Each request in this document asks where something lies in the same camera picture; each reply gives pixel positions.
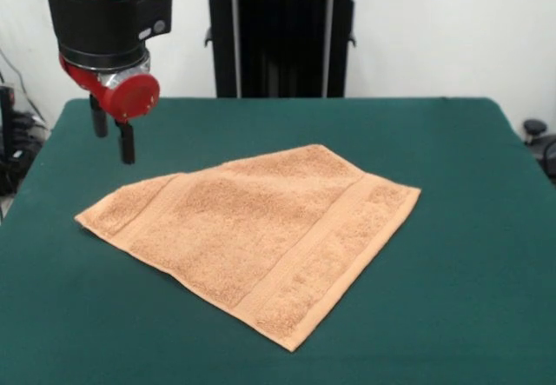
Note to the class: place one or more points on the dark green tablecloth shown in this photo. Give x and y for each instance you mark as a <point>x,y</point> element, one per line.
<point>456,294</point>

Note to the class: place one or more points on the black electronics box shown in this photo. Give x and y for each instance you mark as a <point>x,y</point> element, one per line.
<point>8,120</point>

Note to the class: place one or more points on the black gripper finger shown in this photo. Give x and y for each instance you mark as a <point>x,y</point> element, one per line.
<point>99,120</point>
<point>127,141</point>

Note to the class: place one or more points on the orange terry towel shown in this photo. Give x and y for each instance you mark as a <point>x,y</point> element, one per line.
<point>260,237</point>

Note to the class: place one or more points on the black office chair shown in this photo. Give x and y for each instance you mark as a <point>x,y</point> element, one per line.
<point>540,141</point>

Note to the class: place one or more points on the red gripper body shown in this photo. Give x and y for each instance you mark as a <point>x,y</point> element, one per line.
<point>126,96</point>

